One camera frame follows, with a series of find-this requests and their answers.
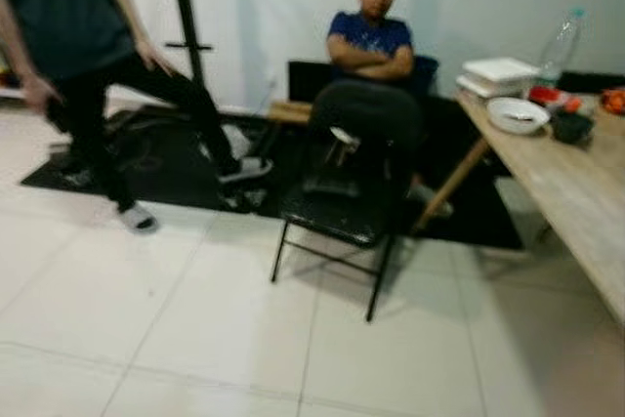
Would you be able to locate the light wooden table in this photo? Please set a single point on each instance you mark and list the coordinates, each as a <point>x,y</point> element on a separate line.
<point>576,183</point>

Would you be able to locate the black bowl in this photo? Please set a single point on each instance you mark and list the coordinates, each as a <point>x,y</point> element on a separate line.
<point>571,126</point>

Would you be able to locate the orange and black tool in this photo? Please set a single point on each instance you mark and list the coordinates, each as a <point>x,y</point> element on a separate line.
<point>613,100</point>

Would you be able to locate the red plastic container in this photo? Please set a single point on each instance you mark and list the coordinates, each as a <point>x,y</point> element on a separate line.
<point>544,95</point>

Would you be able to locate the small white bowl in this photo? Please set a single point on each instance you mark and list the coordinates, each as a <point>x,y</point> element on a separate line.
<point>517,116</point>

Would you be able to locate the clear plastic water bottle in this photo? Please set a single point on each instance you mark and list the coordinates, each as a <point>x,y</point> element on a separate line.
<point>562,46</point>

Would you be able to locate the black floor mat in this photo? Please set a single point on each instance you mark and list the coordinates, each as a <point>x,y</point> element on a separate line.
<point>469,222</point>

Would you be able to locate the white foam food box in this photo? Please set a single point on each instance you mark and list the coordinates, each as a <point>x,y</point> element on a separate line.
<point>483,88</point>
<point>501,68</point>

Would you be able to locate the black folding chair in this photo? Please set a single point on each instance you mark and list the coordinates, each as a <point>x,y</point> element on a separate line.
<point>366,114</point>

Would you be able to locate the seated person blue shirt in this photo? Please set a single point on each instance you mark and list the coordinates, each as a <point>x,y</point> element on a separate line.
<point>371,36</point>

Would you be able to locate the small wooden bench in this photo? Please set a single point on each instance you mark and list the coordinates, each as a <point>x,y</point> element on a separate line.
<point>290,112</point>

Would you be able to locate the black metal stand pole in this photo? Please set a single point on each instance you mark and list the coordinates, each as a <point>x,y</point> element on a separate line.
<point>186,7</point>

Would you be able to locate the standing person dark shirt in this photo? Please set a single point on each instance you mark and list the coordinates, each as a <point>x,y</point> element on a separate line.
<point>59,7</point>

